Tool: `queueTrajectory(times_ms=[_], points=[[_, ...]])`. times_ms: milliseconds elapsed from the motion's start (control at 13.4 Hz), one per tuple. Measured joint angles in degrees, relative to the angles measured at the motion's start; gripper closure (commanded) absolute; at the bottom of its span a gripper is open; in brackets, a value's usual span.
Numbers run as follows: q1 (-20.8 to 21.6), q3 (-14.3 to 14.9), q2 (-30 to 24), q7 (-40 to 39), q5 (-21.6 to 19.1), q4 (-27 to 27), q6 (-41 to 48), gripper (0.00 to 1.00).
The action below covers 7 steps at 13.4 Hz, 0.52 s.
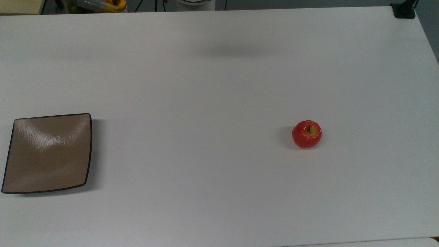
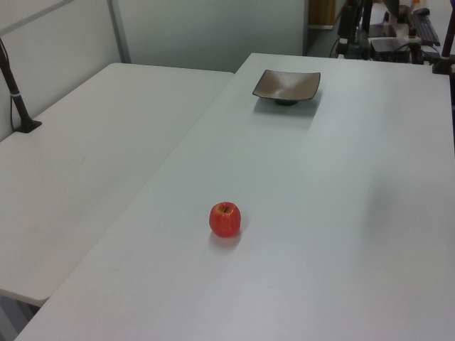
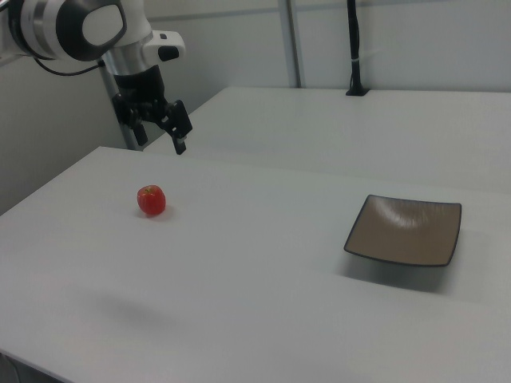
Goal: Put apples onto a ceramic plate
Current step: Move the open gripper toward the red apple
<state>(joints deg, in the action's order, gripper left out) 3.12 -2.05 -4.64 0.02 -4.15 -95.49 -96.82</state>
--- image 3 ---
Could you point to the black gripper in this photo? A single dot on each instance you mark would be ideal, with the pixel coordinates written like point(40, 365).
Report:
point(137, 85)

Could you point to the red apple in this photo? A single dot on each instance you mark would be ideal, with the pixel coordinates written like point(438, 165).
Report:
point(151, 200)

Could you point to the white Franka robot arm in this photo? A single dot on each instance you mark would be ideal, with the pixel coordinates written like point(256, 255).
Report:
point(40, 24)

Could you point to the square brown ceramic plate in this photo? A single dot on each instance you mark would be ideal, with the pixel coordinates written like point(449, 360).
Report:
point(403, 231)

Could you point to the grey metal support post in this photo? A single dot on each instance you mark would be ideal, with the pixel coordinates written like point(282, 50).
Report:
point(128, 137)

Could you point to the grey metal partition post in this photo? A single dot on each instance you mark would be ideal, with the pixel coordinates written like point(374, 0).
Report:
point(293, 44)

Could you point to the black camera stand pole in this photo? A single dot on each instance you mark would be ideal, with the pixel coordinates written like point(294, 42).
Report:
point(354, 40)

